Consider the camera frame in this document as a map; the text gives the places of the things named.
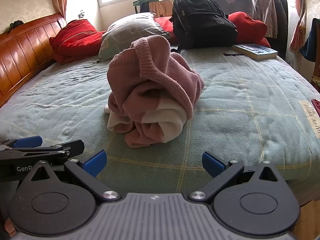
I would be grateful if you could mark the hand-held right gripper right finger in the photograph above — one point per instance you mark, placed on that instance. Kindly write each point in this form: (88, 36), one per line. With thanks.
(212, 163)

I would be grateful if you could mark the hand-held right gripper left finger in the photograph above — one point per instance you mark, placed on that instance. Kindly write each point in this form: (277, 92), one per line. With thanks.
(95, 163)

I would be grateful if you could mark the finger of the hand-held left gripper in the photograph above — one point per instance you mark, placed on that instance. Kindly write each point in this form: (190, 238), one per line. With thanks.
(62, 148)
(27, 141)

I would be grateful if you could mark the pink and white sweater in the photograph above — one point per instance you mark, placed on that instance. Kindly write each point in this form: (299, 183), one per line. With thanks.
(155, 87)

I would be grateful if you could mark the green plaid blanket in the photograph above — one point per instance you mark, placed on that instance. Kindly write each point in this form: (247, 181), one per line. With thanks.
(250, 110)

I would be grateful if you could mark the wooden headboard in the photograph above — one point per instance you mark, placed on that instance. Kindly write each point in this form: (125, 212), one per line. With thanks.
(22, 55)

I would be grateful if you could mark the red cushions at left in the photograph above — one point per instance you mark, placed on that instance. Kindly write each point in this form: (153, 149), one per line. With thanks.
(75, 40)

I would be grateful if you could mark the dark cloth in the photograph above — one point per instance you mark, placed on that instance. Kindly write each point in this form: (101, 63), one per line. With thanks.
(16, 25)

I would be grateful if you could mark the red phone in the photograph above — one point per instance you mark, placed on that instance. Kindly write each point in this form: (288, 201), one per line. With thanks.
(317, 107)

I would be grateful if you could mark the thick paperback book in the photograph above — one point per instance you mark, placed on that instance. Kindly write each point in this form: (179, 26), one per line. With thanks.
(257, 50)

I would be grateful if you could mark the grey green pillow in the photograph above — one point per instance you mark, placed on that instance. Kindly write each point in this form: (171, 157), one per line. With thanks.
(127, 33)

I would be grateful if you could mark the wooden chair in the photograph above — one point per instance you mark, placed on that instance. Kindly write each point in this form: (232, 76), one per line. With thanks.
(317, 72)

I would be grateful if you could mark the black backpack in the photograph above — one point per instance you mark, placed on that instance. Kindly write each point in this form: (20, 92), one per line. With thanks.
(202, 22)

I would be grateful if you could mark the red cushion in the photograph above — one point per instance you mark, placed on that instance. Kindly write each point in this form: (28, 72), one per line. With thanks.
(166, 26)
(248, 26)

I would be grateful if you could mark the grey hanging cloth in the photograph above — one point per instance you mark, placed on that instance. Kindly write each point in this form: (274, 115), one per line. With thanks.
(232, 6)

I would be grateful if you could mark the peach cloth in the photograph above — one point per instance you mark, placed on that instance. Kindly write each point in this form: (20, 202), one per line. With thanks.
(162, 7)

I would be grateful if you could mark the wall hook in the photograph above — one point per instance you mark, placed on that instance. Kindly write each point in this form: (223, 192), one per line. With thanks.
(81, 14)

